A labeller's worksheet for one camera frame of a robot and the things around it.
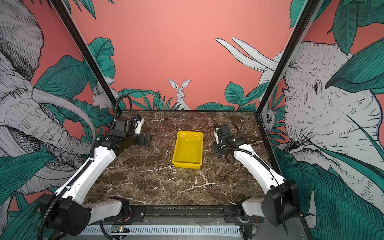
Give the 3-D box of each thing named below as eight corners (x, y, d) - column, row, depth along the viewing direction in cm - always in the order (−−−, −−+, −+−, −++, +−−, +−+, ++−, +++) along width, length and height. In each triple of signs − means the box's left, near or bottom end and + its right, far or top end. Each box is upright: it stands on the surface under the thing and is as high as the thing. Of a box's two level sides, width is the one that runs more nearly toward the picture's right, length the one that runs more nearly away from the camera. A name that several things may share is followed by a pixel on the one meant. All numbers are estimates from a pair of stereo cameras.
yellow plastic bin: (173, 169, 92) (171, 164, 86) (176, 134, 109) (175, 128, 103) (203, 169, 92) (204, 164, 87) (202, 134, 109) (203, 129, 103)
